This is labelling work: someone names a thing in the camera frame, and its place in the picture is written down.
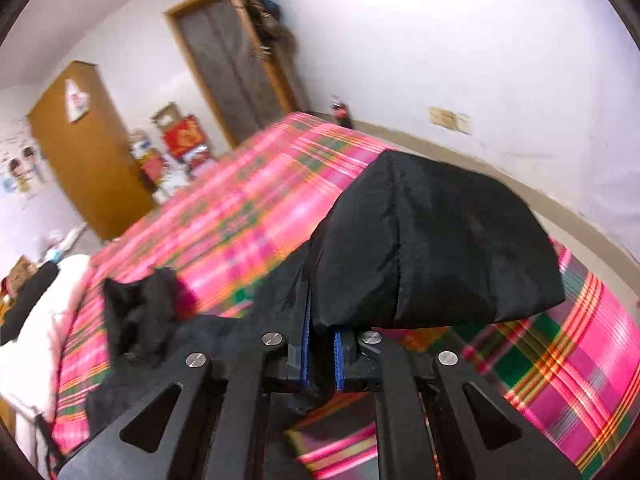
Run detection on pink plaid bed sheet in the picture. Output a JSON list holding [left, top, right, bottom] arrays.
[[52, 113, 639, 479]]

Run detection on black puffer jacket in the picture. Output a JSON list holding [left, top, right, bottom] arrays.
[[86, 151, 565, 434]]

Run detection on black pillow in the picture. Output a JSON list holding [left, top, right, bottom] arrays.
[[1, 261, 58, 344]]

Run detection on brown teddy bear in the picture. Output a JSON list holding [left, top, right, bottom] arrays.
[[1, 256, 37, 298]]

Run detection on red gift box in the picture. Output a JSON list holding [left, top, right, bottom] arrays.
[[162, 115, 207, 160]]

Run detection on wooden wardrobe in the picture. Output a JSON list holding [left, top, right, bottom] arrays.
[[28, 61, 155, 240]]

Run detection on cartoon couple wall sticker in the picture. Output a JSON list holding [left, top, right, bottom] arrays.
[[1, 130, 51, 210]]

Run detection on hanging bag on door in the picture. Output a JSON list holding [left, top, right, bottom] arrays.
[[243, 0, 297, 58]]

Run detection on cola bottle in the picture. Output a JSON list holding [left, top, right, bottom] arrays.
[[332, 96, 354, 129]]

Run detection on wooden door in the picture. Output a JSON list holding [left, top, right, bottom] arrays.
[[165, 0, 302, 146]]

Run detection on brown cardboard box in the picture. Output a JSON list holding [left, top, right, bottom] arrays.
[[150, 102, 182, 131]]

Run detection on white plastic bag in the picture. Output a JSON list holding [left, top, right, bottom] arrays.
[[64, 78, 90, 122]]

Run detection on stacked red snack boxes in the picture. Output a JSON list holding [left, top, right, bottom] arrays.
[[129, 129, 167, 188]]

